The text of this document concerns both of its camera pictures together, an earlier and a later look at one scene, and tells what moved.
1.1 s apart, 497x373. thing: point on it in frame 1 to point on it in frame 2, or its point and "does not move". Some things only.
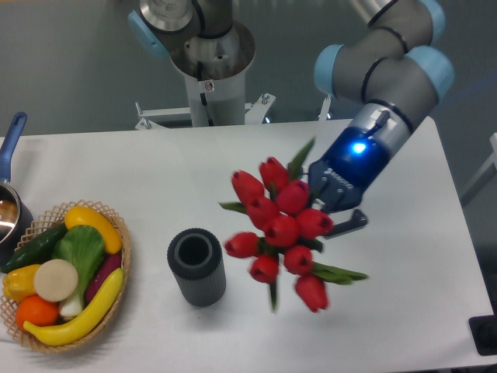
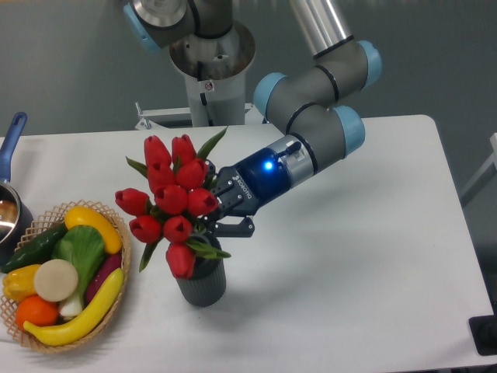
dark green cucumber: (36, 249) does not move
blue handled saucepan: (16, 221) does not move
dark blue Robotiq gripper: (341, 175) to (258, 179)
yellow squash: (81, 215) does not move
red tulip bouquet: (287, 231) to (178, 198)
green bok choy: (82, 246) does not move
